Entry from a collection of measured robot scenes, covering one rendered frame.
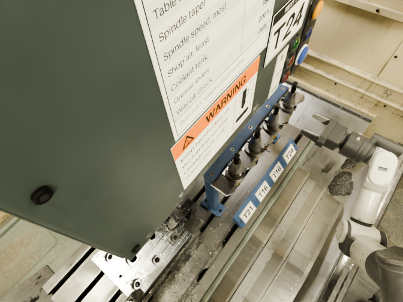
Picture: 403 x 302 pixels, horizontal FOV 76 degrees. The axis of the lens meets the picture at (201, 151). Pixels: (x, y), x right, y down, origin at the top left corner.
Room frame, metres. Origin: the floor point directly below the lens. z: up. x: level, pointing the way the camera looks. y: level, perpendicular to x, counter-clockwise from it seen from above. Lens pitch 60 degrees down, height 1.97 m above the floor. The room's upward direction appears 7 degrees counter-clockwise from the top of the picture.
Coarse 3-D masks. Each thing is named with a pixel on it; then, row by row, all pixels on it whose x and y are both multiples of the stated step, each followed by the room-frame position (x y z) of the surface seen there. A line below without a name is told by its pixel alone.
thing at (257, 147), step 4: (252, 136) 0.41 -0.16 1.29; (260, 136) 0.41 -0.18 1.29; (252, 140) 0.41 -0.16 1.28; (256, 140) 0.40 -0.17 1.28; (260, 140) 0.40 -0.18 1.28; (248, 144) 0.42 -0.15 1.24; (252, 144) 0.40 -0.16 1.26; (256, 144) 0.40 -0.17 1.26; (260, 144) 0.40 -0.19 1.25; (248, 148) 0.41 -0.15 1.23; (252, 148) 0.40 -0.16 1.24; (256, 148) 0.39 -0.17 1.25; (260, 148) 0.40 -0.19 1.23
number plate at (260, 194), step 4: (264, 180) 0.40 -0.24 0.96; (264, 184) 0.38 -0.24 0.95; (260, 188) 0.37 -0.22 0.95; (264, 188) 0.37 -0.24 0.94; (268, 188) 0.37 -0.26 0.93; (256, 192) 0.35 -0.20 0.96; (260, 192) 0.35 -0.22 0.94; (264, 192) 0.35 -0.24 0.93; (256, 196) 0.34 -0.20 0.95; (260, 196) 0.34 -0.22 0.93; (264, 196) 0.34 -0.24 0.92; (260, 200) 0.33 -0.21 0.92
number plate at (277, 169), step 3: (276, 165) 0.46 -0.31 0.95; (279, 165) 0.46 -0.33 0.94; (273, 168) 0.44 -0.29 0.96; (276, 168) 0.45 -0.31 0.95; (279, 168) 0.45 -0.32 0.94; (282, 168) 0.45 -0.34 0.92; (273, 171) 0.43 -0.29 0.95; (276, 171) 0.44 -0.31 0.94; (279, 171) 0.44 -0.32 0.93; (270, 174) 0.42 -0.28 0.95; (273, 174) 0.42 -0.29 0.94; (276, 174) 0.43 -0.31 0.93; (279, 174) 0.43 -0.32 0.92; (273, 177) 0.41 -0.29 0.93; (276, 177) 0.42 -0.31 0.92; (273, 180) 0.40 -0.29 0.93
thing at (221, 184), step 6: (222, 174) 0.33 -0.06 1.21; (216, 180) 0.31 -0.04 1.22; (222, 180) 0.31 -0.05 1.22; (228, 180) 0.31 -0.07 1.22; (216, 186) 0.30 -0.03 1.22; (222, 186) 0.29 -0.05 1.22; (228, 186) 0.29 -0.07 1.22; (234, 186) 0.29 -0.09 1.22; (222, 192) 0.27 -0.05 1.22; (228, 192) 0.27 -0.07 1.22
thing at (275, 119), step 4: (272, 112) 0.49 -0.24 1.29; (272, 116) 0.48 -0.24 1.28; (276, 116) 0.48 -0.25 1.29; (268, 120) 0.49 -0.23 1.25; (272, 120) 0.48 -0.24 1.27; (276, 120) 0.48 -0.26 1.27; (268, 124) 0.48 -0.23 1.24; (272, 124) 0.47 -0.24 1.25; (276, 124) 0.47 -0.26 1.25; (272, 128) 0.47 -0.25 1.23; (276, 128) 0.47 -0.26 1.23
